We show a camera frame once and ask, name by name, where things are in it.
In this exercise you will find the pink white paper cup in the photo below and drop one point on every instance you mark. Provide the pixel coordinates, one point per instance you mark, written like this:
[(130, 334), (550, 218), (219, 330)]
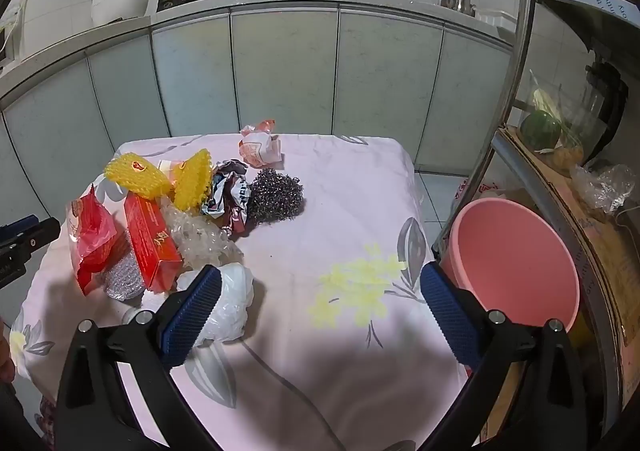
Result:
[(171, 169)]

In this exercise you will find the red plastic snack bag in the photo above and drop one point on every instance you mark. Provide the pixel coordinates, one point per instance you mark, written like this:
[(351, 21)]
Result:
[(92, 233)]

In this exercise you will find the red white wrapper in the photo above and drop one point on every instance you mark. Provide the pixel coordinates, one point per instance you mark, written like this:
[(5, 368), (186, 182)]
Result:
[(228, 197)]

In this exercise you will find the red cardboard box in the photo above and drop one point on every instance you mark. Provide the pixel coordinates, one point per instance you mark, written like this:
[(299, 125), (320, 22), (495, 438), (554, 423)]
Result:
[(157, 255)]

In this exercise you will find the silver mesh scouring pad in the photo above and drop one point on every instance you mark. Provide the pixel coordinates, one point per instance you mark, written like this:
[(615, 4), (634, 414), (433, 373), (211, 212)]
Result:
[(123, 280)]

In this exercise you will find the white tray on counter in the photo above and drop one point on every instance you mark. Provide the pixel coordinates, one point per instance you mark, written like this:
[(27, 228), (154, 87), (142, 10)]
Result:
[(497, 18)]

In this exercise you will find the clear bag on shelf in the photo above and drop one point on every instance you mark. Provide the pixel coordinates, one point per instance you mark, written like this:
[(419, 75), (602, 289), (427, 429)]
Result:
[(605, 191)]

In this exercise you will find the white foam net sleeve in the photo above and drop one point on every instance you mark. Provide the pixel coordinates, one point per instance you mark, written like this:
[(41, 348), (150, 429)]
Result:
[(228, 319)]

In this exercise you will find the metal storage rack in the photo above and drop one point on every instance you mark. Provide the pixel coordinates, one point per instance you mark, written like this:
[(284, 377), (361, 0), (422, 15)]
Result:
[(551, 210)]

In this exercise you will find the white rice cooker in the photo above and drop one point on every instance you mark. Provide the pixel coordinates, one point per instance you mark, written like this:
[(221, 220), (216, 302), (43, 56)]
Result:
[(108, 11)]

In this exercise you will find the pink floral tablecloth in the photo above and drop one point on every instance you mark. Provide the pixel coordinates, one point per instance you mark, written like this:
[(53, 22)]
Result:
[(340, 351)]

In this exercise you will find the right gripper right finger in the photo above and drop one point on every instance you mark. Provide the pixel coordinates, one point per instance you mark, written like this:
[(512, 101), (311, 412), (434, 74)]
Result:
[(547, 411)]

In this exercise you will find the clear plastic wrap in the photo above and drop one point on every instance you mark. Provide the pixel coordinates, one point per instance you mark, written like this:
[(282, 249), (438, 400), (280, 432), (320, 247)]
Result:
[(199, 241)]

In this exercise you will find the kitchen counter cabinets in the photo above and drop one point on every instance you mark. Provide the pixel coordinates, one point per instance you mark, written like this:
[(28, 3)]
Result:
[(417, 73)]

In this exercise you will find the green melon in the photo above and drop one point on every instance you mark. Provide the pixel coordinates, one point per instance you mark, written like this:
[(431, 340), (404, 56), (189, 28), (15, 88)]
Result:
[(540, 131)]

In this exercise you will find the orange white snack wrapper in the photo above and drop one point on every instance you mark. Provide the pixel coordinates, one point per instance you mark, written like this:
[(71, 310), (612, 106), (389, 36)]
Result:
[(259, 146)]

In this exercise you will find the black blender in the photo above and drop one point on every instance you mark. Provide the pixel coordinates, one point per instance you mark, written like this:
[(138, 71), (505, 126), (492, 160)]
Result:
[(606, 81)]

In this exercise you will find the pink plastic bucket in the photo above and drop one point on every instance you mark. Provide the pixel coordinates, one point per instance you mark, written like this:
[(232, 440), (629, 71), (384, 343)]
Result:
[(513, 261)]

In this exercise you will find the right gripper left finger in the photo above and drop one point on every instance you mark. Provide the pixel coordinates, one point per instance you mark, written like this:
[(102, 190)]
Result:
[(93, 411)]

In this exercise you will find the clear bag of vegetables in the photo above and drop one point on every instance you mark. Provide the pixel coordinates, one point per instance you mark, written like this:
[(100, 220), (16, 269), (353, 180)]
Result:
[(581, 129)]

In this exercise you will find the dark steel wool scrubber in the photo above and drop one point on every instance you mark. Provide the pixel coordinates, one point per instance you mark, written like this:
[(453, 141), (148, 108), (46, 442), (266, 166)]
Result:
[(274, 197)]

